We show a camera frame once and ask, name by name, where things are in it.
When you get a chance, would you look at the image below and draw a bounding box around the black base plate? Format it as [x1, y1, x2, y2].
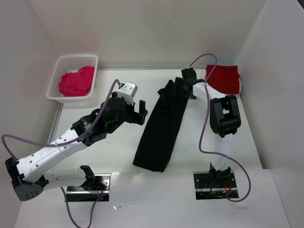
[193, 172, 239, 200]
[66, 173, 111, 202]

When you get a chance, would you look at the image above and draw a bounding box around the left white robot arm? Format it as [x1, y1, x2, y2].
[5, 92, 148, 201]

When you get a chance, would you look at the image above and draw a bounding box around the magenta t shirt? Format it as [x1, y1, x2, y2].
[58, 66, 95, 97]

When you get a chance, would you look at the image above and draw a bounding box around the white plastic basket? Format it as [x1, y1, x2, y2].
[46, 55, 98, 103]

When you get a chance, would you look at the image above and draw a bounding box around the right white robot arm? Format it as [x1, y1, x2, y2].
[173, 67, 241, 160]

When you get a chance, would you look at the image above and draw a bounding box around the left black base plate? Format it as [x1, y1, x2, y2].
[66, 173, 111, 202]

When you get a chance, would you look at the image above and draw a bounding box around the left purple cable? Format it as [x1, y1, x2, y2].
[1, 79, 122, 228]

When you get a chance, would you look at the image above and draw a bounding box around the folded red t shirt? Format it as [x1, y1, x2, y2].
[207, 65, 239, 95]

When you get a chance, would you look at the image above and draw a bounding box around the black t shirt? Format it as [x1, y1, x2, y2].
[133, 80, 188, 172]

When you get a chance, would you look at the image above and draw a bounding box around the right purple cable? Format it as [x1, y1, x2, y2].
[190, 54, 252, 202]

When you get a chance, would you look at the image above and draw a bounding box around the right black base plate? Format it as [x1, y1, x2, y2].
[193, 172, 239, 200]

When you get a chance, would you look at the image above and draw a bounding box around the purple cable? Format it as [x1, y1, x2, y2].
[1, 79, 122, 228]
[190, 54, 252, 202]

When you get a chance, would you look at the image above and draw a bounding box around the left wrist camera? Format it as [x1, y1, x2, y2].
[117, 82, 138, 105]

